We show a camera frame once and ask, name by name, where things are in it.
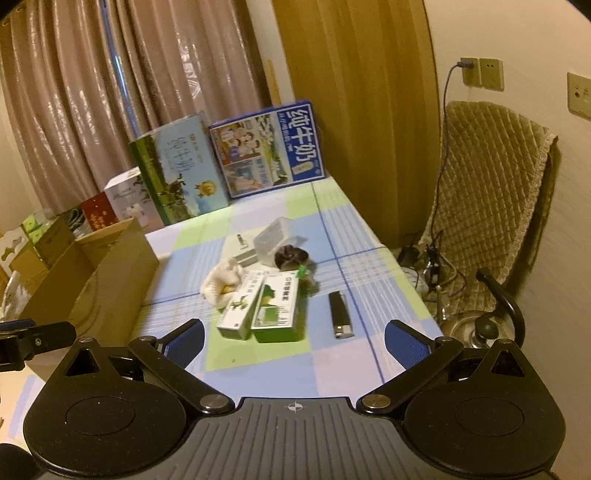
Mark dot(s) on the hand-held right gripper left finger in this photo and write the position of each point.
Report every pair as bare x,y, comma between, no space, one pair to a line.
184,342

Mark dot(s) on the closed brown cardboard box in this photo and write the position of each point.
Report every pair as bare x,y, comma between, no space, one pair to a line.
55,240

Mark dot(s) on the small green boxes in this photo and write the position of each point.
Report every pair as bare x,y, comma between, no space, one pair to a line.
37,226

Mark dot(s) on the blue milk carton box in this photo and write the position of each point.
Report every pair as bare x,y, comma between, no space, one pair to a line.
268,147

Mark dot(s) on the wall socket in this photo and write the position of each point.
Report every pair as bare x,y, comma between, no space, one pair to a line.
487,74

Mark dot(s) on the stack of striped bowls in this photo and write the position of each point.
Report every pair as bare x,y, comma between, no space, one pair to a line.
76,224

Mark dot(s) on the white printed box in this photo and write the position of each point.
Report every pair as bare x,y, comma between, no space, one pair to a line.
131,198

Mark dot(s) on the white green medicine box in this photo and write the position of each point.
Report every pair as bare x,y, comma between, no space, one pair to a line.
235,314

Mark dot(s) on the black lighter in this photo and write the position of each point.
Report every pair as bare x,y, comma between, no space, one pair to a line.
339,314

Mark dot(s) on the clear plastic container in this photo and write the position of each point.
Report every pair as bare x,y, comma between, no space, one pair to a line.
274,237

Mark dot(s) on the tan quilted chair cover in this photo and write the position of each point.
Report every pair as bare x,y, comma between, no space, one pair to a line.
489,184

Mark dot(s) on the pink shiny curtain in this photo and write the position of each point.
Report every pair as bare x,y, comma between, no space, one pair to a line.
69,92

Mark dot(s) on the dark brown clump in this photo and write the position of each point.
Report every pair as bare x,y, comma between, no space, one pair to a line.
287,257

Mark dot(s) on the white charger plug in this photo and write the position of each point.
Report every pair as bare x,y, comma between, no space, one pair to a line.
244,256

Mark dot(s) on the small dark green item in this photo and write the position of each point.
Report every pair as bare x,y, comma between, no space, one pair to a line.
308,282

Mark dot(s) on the white cloth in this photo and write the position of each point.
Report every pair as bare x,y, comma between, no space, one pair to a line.
221,279

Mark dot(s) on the metal kettle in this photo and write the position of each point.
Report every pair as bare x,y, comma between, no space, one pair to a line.
466,325

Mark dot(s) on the green milk carton box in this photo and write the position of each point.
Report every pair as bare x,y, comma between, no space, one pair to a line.
184,175

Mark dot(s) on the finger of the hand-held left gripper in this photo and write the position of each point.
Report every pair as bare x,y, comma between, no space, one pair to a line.
51,339

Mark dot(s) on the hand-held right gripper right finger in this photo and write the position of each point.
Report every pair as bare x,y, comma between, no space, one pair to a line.
406,344

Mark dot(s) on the red gift box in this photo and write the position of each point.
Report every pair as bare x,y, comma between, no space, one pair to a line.
100,212

